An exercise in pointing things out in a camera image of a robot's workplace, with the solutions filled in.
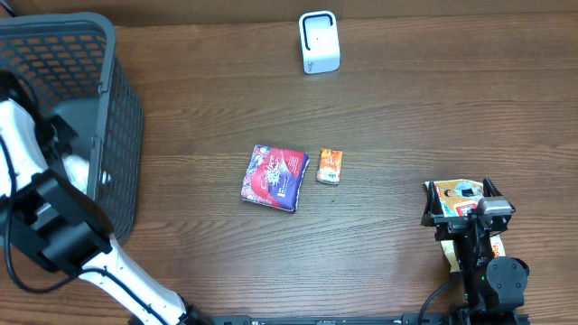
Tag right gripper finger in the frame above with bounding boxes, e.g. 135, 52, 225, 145
482, 177, 501, 197
422, 181, 444, 225

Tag orange yellow snack bag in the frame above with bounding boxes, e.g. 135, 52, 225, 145
434, 179, 483, 273

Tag small orange sachet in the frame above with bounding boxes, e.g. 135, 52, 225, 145
316, 148, 343, 185

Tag red purple pad packet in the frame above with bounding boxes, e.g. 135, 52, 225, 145
240, 144, 310, 212

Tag white tube with gold cap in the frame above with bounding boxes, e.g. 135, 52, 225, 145
62, 154, 89, 194

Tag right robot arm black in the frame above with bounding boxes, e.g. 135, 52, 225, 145
421, 178, 529, 324

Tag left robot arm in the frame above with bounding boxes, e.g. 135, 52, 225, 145
1, 70, 210, 324

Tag white barcode scanner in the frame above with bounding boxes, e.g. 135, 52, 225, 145
298, 10, 340, 75

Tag grey plastic mesh basket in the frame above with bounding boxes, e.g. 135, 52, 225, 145
1, 13, 144, 241

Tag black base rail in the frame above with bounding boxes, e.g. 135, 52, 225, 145
209, 313, 531, 325

